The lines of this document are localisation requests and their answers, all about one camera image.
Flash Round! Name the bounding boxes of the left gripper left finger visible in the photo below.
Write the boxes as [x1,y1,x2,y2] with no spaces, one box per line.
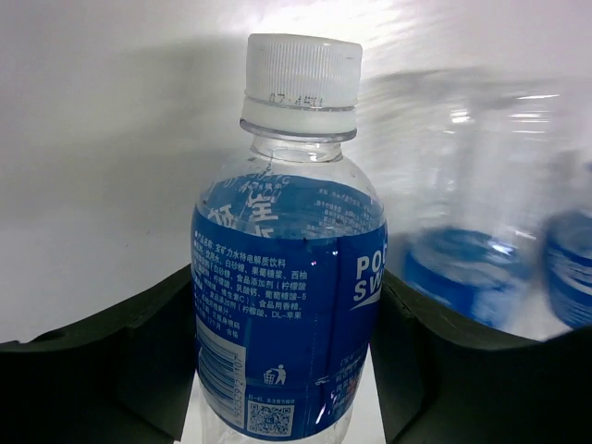
[1,267,195,443]

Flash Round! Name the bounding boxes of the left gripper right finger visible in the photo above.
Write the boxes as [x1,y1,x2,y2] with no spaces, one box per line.
[370,274,591,443]

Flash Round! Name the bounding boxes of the blue label bottle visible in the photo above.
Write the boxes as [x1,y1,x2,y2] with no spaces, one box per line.
[362,68,552,337]
[191,33,388,443]
[541,80,591,329]

